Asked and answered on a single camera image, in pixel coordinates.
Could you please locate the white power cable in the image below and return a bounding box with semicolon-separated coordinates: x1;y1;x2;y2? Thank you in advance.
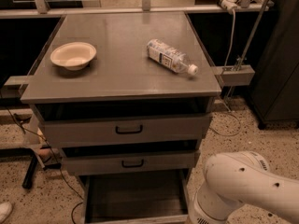
208;8;243;138

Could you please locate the thin metal rod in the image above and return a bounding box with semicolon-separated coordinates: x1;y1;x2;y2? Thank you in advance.
233;0;269;71

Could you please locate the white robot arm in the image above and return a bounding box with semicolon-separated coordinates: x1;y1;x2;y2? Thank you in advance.
189;151;299;224

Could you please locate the grey drawer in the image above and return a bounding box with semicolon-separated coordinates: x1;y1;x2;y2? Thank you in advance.
63;150;200;175
40;114;211;147
81;170;189;224

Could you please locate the white shoe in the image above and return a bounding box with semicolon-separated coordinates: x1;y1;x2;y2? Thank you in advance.
0;202;13;224

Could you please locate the dark side cabinet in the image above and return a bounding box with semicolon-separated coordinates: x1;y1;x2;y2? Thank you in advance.
249;0;299;130

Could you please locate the grey drawer cabinet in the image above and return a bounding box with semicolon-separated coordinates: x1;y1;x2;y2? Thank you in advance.
20;10;222;224

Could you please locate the white paper bowl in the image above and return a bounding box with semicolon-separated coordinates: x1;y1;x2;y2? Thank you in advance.
50;42;97;71

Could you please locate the grey metal bracket block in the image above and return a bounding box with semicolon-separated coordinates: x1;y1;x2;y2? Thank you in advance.
212;65;255;87

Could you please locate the black stand leg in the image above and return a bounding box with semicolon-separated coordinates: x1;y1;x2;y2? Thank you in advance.
22;156;38;189

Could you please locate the clear plastic water bottle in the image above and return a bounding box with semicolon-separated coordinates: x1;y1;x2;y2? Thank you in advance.
147;39;198;76

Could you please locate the black floor cable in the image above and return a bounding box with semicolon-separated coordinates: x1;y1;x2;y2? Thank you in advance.
0;91;85;224

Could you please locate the left grey metal bracket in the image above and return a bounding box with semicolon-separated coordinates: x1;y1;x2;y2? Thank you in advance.
3;76;32;90

